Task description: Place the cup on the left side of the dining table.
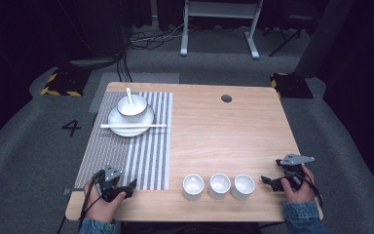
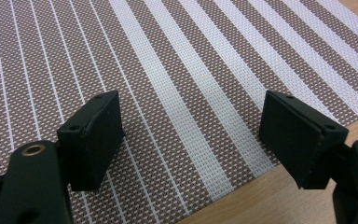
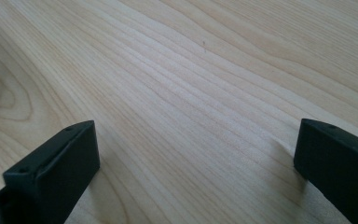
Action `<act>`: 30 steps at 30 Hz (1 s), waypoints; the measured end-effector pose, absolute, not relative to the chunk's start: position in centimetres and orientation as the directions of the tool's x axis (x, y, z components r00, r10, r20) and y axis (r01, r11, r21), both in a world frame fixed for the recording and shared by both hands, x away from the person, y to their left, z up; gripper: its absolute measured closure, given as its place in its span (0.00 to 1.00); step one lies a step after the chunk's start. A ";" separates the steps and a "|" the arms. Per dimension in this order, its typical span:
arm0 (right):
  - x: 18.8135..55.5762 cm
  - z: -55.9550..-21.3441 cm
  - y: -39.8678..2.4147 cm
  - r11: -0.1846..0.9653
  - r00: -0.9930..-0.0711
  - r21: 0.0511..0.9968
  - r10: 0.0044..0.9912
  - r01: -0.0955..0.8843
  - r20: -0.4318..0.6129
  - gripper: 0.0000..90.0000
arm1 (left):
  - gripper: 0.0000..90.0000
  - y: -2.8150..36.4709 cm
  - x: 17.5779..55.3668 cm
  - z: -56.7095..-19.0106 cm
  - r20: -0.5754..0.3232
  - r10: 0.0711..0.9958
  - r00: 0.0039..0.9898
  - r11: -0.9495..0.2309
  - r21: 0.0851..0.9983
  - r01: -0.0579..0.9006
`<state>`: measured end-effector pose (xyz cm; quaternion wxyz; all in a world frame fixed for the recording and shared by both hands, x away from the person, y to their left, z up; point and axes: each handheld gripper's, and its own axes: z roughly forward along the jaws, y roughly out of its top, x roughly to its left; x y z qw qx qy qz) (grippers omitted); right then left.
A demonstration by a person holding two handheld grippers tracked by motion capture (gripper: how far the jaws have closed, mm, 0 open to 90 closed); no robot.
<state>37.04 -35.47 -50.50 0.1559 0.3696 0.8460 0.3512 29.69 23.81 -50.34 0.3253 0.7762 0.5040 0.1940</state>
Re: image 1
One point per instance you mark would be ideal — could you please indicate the white plate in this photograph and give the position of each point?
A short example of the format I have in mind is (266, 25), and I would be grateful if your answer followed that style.
(133, 130)

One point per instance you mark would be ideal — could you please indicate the white cup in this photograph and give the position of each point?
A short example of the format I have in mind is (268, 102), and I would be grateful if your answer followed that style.
(219, 186)
(193, 187)
(243, 187)

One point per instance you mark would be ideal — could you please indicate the person's right hand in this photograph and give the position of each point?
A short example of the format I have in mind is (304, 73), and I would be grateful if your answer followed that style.
(300, 193)

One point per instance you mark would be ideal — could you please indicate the yellow black striped base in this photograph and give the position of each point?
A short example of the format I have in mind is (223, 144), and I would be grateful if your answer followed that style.
(291, 86)
(65, 83)

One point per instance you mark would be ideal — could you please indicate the white spoon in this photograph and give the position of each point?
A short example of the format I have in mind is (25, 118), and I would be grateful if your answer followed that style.
(129, 95)

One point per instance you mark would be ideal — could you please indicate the grey curtain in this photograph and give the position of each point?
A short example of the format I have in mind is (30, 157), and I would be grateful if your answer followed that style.
(324, 35)

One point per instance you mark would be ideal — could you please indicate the grey striped placemat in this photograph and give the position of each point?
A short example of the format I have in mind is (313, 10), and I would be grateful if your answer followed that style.
(123, 159)

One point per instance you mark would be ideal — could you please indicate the grey table edge clamp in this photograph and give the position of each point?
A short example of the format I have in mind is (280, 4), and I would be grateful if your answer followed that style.
(73, 191)

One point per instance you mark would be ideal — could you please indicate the white metal stand frame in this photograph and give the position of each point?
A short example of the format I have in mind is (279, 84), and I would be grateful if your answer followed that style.
(220, 9)

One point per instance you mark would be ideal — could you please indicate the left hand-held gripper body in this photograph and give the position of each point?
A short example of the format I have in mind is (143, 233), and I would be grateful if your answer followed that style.
(111, 182)

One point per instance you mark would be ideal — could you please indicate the white bowl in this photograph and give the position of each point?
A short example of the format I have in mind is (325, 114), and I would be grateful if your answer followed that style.
(132, 109)

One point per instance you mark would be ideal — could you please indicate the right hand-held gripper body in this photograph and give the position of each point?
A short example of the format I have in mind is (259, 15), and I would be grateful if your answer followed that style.
(292, 172)

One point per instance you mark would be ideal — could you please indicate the white chopstick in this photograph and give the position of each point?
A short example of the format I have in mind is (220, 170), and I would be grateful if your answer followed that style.
(133, 126)

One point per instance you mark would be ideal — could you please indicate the black tripod stand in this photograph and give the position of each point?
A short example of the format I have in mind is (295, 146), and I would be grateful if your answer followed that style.
(289, 35)

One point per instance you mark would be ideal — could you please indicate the person's left hand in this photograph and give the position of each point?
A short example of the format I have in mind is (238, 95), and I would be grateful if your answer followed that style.
(101, 208)

